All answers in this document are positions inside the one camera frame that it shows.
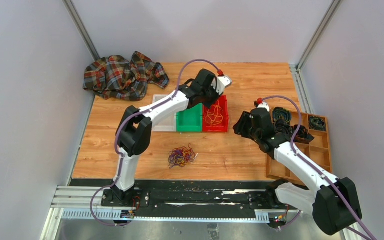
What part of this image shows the yellow cable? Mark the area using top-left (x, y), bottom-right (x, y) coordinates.
top-left (204, 99), bottom-right (226, 127)

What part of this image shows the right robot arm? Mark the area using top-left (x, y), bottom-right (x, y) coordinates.
top-left (233, 107), bottom-right (363, 236)

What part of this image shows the black coiled item far right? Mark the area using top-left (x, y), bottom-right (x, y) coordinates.
top-left (308, 115), bottom-right (327, 132)

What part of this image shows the black coiled item upper left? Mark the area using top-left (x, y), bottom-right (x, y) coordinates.
top-left (271, 107), bottom-right (292, 124)

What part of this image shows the plaid cloth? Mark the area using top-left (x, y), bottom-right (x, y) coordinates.
top-left (82, 51), bottom-right (170, 101)

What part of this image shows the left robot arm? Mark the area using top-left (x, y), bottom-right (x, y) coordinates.
top-left (110, 69), bottom-right (233, 207)

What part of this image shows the red plastic bin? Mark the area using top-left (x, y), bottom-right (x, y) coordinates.
top-left (202, 95), bottom-right (229, 133)

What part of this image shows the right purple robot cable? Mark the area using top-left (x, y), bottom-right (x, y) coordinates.
top-left (253, 95), bottom-right (375, 240)

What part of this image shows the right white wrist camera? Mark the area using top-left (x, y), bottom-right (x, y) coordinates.
top-left (256, 101), bottom-right (270, 112)

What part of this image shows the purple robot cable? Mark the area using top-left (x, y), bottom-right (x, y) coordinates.
top-left (89, 58), bottom-right (225, 228)
top-left (253, 95), bottom-right (375, 240)

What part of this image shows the wooden compartment tray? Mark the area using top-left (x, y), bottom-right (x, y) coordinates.
top-left (266, 108), bottom-right (333, 186)

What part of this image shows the green plastic bin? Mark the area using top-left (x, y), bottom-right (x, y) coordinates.
top-left (176, 103), bottom-right (203, 132)

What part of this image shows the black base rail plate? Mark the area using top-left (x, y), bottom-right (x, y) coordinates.
top-left (100, 179), bottom-right (300, 220)

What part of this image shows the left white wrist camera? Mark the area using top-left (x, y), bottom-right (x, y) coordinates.
top-left (213, 75), bottom-right (233, 96)

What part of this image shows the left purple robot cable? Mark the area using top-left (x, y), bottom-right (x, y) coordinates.
top-left (89, 58), bottom-right (225, 228)

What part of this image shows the black coiled item centre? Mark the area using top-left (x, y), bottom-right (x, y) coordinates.
top-left (293, 125), bottom-right (315, 145)

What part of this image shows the black coiled item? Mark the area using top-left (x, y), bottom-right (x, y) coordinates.
top-left (293, 125), bottom-right (315, 145)
top-left (273, 119), bottom-right (293, 137)
top-left (271, 107), bottom-right (292, 124)
top-left (308, 115), bottom-right (327, 132)

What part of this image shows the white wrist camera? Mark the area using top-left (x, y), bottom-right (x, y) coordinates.
top-left (256, 101), bottom-right (270, 112)
top-left (213, 75), bottom-right (233, 96)

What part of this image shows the white plastic bin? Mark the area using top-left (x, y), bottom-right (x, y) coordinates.
top-left (152, 94), bottom-right (177, 132)

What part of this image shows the black coiled item lower left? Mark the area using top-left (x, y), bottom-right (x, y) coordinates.
top-left (273, 119), bottom-right (293, 137)

